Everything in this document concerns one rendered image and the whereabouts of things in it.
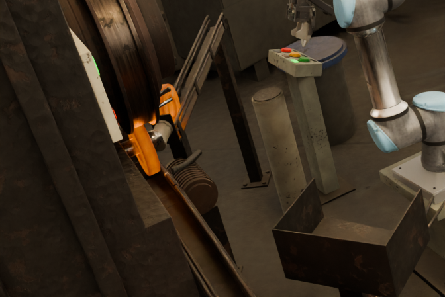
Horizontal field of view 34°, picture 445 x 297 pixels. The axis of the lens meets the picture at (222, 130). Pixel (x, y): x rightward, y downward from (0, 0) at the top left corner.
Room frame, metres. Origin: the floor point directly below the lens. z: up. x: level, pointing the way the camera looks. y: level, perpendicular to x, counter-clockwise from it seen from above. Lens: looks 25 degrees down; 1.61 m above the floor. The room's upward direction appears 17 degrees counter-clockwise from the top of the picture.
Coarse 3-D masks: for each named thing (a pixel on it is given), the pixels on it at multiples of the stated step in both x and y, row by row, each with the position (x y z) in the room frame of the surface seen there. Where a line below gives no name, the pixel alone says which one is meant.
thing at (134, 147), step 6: (150, 132) 1.73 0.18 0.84; (156, 132) 1.73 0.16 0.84; (132, 138) 1.73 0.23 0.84; (150, 138) 1.72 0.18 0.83; (156, 138) 1.72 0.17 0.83; (162, 138) 1.73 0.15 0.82; (126, 144) 1.71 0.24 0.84; (132, 144) 1.71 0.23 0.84; (156, 144) 1.72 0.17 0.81; (126, 150) 1.70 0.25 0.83; (132, 150) 1.70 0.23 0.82; (138, 150) 1.70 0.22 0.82; (132, 156) 1.71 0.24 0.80
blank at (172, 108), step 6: (168, 84) 2.22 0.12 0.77; (174, 90) 2.25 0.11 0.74; (162, 96) 2.15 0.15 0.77; (168, 96) 2.19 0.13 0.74; (174, 96) 2.23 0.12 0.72; (174, 102) 2.22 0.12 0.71; (162, 108) 2.13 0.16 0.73; (168, 108) 2.23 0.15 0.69; (174, 108) 2.22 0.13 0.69; (174, 114) 2.20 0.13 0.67
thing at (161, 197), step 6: (150, 180) 1.83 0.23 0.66; (156, 180) 1.82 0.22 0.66; (162, 180) 1.81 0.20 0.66; (150, 186) 1.80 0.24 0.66; (156, 186) 1.79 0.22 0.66; (162, 186) 1.78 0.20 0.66; (168, 186) 1.77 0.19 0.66; (156, 192) 1.75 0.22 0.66; (162, 192) 1.74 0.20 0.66; (168, 192) 1.73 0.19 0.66; (174, 192) 1.72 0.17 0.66; (162, 198) 1.71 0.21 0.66; (168, 198) 1.70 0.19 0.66; (174, 198) 1.69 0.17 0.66; (168, 204) 1.67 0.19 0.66; (174, 204) 1.66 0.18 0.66
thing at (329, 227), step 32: (288, 224) 1.37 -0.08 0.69; (320, 224) 1.46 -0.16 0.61; (352, 224) 1.43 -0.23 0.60; (416, 224) 1.27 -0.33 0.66; (288, 256) 1.31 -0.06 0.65; (320, 256) 1.26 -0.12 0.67; (352, 256) 1.21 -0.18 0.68; (384, 256) 1.16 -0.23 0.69; (416, 256) 1.25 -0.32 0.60; (352, 288) 1.22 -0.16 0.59; (384, 288) 1.17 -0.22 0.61
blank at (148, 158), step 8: (136, 128) 1.69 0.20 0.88; (144, 128) 1.69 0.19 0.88; (128, 136) 1.79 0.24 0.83; (136, 136) 1.68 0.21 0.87; (144, 136) 1.67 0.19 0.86; (136, 144) 1.70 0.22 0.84; (144, 144) 1.66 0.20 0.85; (152, 144) 1.66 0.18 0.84; (144, 152) 1.65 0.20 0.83; (152, 152) 1.66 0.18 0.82; (144, 160) 1.66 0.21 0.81; (152, 160) 1.66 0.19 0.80; (144, 168) 1.71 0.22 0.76; (152, 168) 1.66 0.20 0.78
